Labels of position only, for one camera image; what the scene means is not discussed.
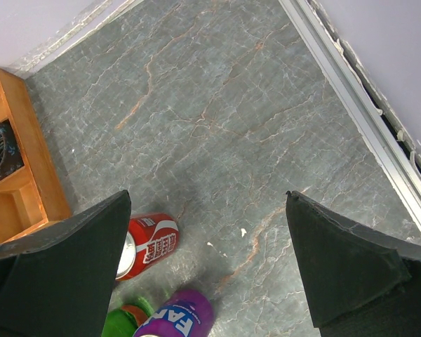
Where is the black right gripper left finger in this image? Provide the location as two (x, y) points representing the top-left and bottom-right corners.
(0, 190), (131, 336)

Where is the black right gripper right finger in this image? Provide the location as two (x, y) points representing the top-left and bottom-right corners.
(286, 191), (421, 336)

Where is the green glass bottle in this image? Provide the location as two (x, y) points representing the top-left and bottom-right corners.
(101, 297), (154, 337)

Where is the red coke can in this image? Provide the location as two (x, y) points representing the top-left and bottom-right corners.
(116, 213), (180, 282)

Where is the purple soda can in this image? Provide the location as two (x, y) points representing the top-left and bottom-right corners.
(134, 289), (215, 337)

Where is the wooden compartment tray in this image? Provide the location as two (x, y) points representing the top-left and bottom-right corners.
(0, 69), (72, 244)

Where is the dark rolled fabric right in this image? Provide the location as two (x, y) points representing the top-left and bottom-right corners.
(0, 120), (24, 181)

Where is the aluminium side rail right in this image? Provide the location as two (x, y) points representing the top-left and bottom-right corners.
(280, 1), (421, 231)

